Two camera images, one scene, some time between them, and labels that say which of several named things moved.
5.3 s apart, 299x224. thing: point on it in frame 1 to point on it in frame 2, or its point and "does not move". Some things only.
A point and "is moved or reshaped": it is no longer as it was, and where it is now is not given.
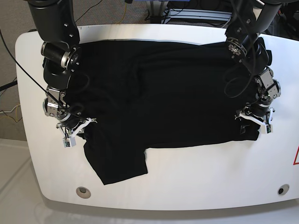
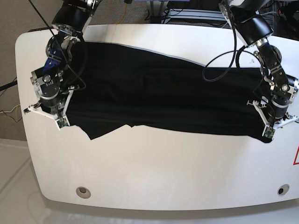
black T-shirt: x=131 y=94 is moved or reshaped
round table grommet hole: x=283 y=189 does not move
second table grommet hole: x=83 y=192 does not move
